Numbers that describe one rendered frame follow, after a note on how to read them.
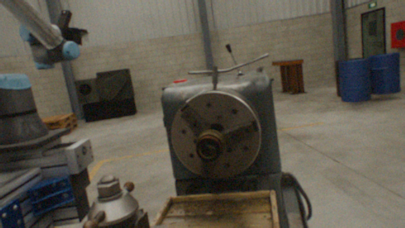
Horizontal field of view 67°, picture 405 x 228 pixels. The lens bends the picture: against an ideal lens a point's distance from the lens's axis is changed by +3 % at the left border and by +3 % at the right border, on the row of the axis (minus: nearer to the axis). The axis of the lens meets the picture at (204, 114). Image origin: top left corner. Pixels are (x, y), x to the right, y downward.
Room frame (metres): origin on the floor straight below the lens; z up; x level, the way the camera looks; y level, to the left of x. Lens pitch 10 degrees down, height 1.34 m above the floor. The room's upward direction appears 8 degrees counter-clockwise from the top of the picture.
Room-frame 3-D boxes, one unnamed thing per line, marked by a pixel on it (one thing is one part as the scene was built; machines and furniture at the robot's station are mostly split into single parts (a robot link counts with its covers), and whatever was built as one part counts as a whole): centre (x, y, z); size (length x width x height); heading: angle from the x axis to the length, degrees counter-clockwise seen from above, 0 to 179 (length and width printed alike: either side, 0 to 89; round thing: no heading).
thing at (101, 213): (0.41, 0.18, 1.13); 0.04 x 0.02 x 0.02; 169
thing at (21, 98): (1.07, 0.65, 1.33); 0.13 x 0.12 x 0.14; 66
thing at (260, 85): (1.45, -0.10, 1.06); 0.59 x 0.48 x 0.39; 169
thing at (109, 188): (0.46, 0.17, 1.17); 0.04 x 0.04 x 0.03
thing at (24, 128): (1.07, 0.64, 1.21); 0.15 x 0.15 x 0.10
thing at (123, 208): (0.46, 0.17, 1.13); 0.08 x 0.08 x 0.03
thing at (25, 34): (1.36, 0.66, 1.56); 0.11 x 0.08 x 0.09; 156
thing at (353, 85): (6.68, -3.42, 0.44); 0.59 x 0.59 x 0.88
